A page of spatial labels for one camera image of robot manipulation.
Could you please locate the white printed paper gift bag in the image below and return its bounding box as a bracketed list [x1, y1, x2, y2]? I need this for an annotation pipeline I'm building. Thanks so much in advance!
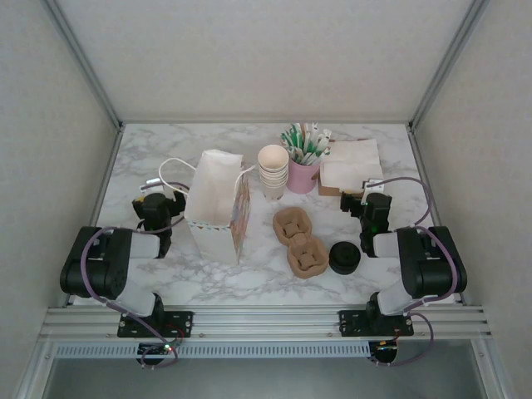
[159, 149, 258, 266]

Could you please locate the black plastic cup lid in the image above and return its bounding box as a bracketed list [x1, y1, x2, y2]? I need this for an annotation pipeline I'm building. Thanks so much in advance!
[329, 240, 361, 265]

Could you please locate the brown cardboard napkin tray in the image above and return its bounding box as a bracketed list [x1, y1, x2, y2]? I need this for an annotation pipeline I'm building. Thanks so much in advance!
[318, 181, 363, 198]

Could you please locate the white paper napkin stack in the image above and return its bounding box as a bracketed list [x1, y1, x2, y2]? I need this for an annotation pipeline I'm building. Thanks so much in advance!
[320, 139, 386, 189]

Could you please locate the pink straw holder cup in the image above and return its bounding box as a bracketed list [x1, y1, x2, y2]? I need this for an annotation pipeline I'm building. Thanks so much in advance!
[288, 156, 323, 195]

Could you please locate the stack of paper cups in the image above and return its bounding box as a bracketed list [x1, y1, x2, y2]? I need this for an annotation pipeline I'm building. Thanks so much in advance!
[258, 164, 290, 204]

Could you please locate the right controller board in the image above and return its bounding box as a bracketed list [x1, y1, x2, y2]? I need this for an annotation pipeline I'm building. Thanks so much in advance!
[367, 339, 401, 367]

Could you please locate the controller board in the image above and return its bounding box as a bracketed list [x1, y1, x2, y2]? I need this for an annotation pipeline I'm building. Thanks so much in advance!
[138, 342, 180, 358]
[367, 339, 401, 367]

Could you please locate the left controller board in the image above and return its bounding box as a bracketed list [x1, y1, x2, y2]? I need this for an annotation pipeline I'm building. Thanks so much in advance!
[138, 342, 180, 358]

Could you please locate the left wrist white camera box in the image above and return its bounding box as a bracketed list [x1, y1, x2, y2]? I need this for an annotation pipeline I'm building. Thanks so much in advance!
[139, 177, 178, 195]

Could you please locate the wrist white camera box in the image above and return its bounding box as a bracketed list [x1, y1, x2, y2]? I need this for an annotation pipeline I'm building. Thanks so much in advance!
[139, 177, 178, 195]
[360, 178, 387, 195]

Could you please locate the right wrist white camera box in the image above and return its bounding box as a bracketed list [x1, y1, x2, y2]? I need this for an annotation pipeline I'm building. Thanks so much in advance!
[360, 178, 387, 195]

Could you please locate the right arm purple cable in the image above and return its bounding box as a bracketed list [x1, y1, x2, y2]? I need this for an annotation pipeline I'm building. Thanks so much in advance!
[376, 176, 469, 369]

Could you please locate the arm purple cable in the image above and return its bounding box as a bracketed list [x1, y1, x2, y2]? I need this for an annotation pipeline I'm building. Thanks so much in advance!
[376, 176, 469, 369]
[81, 181, 192, 370]

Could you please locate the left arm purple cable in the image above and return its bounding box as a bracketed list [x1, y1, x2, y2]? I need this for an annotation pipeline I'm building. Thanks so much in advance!
[81, 181, 192, 370]

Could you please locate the right black mount plate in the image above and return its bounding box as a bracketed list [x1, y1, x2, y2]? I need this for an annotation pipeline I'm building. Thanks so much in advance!
[338, 309, 416, 338]

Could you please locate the black mount plate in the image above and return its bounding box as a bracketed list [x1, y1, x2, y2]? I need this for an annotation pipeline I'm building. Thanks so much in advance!
[117, 310, 195, 338]
[338, 309, 416, 338]

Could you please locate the left black mount plate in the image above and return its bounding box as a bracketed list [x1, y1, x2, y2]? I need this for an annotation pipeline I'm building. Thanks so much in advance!
[117, 310, 195, 338]

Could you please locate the aluminium front rail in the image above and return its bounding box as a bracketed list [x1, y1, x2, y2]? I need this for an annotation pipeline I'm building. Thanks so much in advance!
[39, 305, 495, 341]

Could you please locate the aluminium frame post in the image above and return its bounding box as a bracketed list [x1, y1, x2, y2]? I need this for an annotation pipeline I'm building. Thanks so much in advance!
[409, 0, 490, 131]
[42, 0, 126, 131]

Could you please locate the white slotted cable duct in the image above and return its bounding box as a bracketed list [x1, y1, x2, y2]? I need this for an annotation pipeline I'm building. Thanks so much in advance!
[53, 342, 372, 359]

